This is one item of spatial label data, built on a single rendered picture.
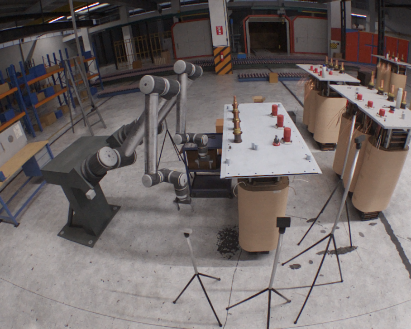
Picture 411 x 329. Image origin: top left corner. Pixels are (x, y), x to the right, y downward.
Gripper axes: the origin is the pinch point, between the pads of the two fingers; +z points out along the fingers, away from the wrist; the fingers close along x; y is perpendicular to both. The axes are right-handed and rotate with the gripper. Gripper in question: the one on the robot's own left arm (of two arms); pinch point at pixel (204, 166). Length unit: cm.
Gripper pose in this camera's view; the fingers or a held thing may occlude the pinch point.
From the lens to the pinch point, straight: 263.3
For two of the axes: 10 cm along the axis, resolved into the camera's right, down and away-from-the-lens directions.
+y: -2.5, 5.4, -8.0
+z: 1.1, 8.4, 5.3
